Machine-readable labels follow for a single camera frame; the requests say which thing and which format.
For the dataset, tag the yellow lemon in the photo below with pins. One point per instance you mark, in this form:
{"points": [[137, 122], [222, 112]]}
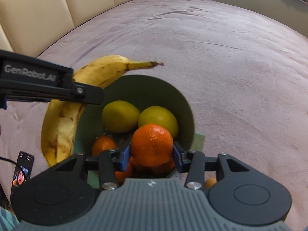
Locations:
{"points": [[156, 116], [120, 116]]}

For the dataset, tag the pink bed blanket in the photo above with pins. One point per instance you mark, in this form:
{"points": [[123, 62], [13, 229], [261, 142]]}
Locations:
{"points": [[228, 65]]}

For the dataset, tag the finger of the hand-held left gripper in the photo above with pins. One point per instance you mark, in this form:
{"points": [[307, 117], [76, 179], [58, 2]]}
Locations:
{"points": [[91, 95]]}

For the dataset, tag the cream padded headboard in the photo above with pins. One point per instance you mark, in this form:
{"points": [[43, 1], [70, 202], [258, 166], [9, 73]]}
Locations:
{"points": [[48, 9]]}

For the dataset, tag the large orange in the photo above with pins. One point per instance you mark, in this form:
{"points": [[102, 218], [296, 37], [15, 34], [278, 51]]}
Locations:
{"points": [[125, 174]]}

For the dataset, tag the black smartphone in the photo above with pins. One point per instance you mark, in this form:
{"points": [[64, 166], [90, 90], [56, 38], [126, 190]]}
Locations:
{"points": [[22, 170]]}

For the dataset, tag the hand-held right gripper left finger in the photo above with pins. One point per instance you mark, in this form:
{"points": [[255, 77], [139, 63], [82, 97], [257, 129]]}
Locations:
{"points": [[126, 157]]}

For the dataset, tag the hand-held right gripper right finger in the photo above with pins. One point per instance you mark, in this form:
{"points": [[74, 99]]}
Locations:
{"points": [[177, 158]]}

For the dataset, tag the green colander bowl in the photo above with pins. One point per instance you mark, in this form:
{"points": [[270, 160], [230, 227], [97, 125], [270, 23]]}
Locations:
{"points": [[149, 89]]}

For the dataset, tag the striped teal cloth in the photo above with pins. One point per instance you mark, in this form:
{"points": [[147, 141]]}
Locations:
{"points": [[6, 219]]}

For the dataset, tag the orange tangerine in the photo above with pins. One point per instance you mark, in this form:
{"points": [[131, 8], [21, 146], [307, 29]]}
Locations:
{"points": [[151, 144], [166, 169], [103, 145]]}

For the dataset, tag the small brown longan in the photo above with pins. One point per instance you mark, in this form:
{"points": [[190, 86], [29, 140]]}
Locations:
{"points": [[210, 182]]}

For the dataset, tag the yellow banana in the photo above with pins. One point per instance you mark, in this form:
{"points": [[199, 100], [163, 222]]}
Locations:
{"points": [[60, 130]]}

